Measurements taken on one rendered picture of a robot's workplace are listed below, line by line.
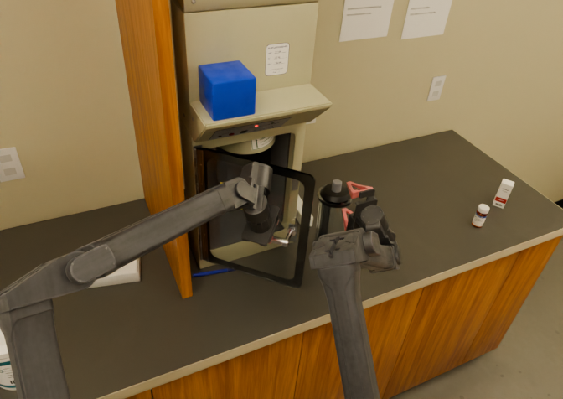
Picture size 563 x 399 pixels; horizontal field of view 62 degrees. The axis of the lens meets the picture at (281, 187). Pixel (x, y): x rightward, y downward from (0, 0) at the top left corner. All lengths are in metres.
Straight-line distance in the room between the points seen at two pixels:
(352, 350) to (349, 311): 0.06
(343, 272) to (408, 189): 1.17
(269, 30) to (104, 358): 0.90
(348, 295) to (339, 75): 1.22
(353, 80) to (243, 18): 0.88
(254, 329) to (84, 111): 0.83
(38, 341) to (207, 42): 0.68
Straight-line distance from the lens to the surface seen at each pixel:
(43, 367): 0.74
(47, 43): 1.50
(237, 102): 1.05
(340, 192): 1.40
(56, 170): 1.69
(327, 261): 0.76
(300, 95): 1.17
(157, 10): 0.94
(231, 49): 1.11
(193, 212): 0.90
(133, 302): 1.43
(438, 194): 1.92
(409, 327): 1.83
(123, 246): 0.81
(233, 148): 1.29
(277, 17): 1.13
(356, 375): 0.78
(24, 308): 0.73
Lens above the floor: 2.04
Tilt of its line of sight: 38 degrees down
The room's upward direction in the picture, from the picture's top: 5 degrees clockwise
